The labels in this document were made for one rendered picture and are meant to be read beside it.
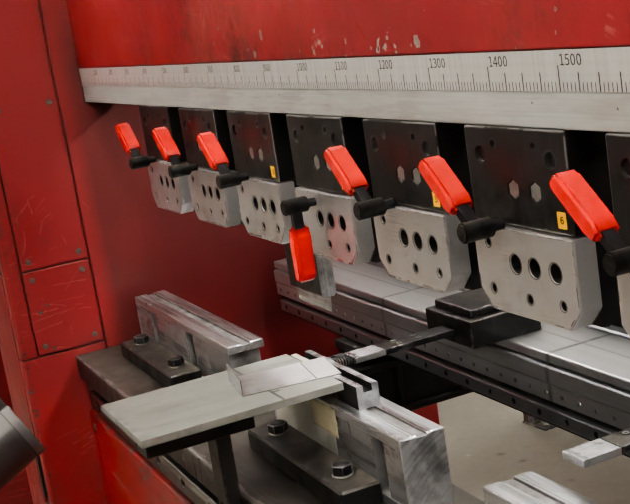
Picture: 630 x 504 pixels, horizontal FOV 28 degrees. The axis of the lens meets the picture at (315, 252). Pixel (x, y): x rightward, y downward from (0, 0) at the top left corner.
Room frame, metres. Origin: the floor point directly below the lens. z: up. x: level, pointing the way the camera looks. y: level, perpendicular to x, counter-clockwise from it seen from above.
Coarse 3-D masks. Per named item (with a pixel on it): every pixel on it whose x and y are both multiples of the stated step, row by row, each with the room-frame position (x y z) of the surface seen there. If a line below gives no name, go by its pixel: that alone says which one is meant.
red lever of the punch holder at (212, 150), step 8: (200, 136) 1.65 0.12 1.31; (208, 136) 1.64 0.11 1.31; (200, 144) 1.64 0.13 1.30; (208, 144) 1.63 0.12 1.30; (216, 144) 1.63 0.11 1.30; (208, 152) 1.62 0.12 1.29; (216, 152) 1.62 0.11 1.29; (224, 152) 1.63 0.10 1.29; (208, 160) 1.62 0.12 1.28; (216, 160) 1.61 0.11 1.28; (224, 160) 1.61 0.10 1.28; (216, 168) 1.61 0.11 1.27; (224, 168) 1.61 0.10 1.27; (224, 176) 1.59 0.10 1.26; (232, 176) 1.59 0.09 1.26; (240, 176) 1.59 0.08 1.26; (248, 176) 1.60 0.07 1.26; (224, 184) 1.58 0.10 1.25; (232, 184) 1.59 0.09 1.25; (240, 184) 1.60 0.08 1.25
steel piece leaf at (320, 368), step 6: (312, 360) 1.59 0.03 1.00; (318, 360) 1.59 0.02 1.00; (324, 360) 1.58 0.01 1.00; (306, 366) 1.57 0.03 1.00; (312, 366) 1.57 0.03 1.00; (318, 366) 1.56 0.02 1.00; (324, 366) 1.56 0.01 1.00; (330, 366) 1.55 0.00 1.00; (312, 372) 1.54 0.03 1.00; (318, 372) 1.54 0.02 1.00; (324, 372) 1.53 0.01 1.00; (330, 372) 1.53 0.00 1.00; (336, 372) 1.52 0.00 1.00; (318, 378) 1.51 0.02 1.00
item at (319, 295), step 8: (288, 248) 1.61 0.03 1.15; (288, 256) 1.61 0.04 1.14; (320, 256) 1.53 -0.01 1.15; (288, 264) 1.61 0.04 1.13; (320, 264) 1.53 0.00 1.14; (328, 264) 1.53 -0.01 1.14; (320, 272) 1.53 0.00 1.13; (328, 272) 1.53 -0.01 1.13; (296, 280) 1.60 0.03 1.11; (312, 280) 1.55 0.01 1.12; (320, 280) 1.53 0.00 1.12; (328, 280) 1.53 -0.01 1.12; (304, 288) 1.58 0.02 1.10; (312, 288) 1.55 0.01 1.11; (320, 288) 1.53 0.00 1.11; (328, 288) 1.53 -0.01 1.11; (304, 296) 1.60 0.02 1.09; (312, 296) 1.58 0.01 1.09; (320, 296) 1.55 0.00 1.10; (328, 296) 1.53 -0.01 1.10; (320, 304) 1.56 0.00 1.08; (328, 304) 1.53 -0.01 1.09
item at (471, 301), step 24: (480, 288) 1.70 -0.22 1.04; (432, 312) 1.67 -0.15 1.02; (456, 312) 1.63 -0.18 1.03; (480, 312) 1.60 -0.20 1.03; (504, 312) 1.61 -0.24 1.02; (408, 336) 1.63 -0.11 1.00; (432, 336) 1.61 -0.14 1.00; (456, 336) 1.62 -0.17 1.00; (480, 336) 1.59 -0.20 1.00; (504, 336) 1.60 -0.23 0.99; (360, 360) 1.57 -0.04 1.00
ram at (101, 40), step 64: (128, 0) 1.98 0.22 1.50; (192, 0) 1.71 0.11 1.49; (256, 0) 1.50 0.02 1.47; (320, 0) 1.34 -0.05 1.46; (384, 0) 1.21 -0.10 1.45; (448, 0) 1.10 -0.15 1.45; (512, 0) 1.01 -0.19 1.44; (576, 0) 0.93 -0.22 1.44; (128, 64) 2.04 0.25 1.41; (576, 128) 0.95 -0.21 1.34
